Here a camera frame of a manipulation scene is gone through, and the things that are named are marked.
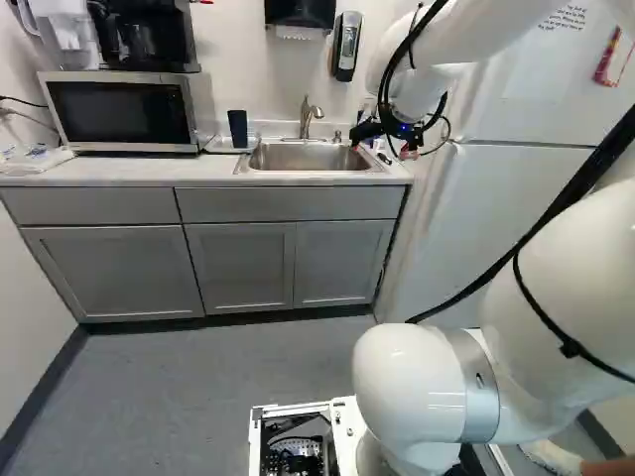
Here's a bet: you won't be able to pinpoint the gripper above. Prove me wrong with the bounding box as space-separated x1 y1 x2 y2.
348 114 426 161

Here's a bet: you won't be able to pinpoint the black power cable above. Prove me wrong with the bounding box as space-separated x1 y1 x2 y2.
0 95 51 120

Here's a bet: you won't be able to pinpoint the clear water filter pitcher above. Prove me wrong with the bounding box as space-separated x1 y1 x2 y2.
18 0 102 71

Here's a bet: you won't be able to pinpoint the wall soap dispenser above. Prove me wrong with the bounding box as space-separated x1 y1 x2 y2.
329 10 367 83

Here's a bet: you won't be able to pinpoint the steel sink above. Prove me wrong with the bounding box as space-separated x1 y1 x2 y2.
232 138 393 177

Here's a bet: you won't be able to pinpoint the silver microwave oven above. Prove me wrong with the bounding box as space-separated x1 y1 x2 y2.
37 69 215 157

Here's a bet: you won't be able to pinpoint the clear plastic bags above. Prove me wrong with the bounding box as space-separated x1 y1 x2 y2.
0 142 77 176

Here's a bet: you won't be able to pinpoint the clear drying tray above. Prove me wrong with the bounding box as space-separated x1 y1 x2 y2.
201 130 263 155

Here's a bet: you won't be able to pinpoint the red bordered paper card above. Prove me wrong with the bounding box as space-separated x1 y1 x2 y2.
592 25 624 89

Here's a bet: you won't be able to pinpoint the white fridge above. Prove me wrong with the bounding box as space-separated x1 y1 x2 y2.
371 0 635 343

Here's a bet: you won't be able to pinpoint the brushed steel tap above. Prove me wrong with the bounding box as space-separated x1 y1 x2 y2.
298 94 326 142

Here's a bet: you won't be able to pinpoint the dark tall cup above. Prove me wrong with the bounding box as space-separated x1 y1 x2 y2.
226 109 250 150

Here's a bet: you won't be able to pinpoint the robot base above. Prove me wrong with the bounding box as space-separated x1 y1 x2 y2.
247 394 371 476

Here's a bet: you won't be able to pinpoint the black paper towel dispenser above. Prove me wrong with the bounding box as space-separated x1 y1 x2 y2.
263 0 337 40

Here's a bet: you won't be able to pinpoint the grey kitchen counter with cabinets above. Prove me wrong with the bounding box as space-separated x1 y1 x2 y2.
0 118 414 324

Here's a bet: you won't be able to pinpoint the white paper note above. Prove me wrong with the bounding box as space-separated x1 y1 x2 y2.
500 0 602 100

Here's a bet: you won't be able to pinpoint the black coffee maker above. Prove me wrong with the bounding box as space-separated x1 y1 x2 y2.
85 0 202 74

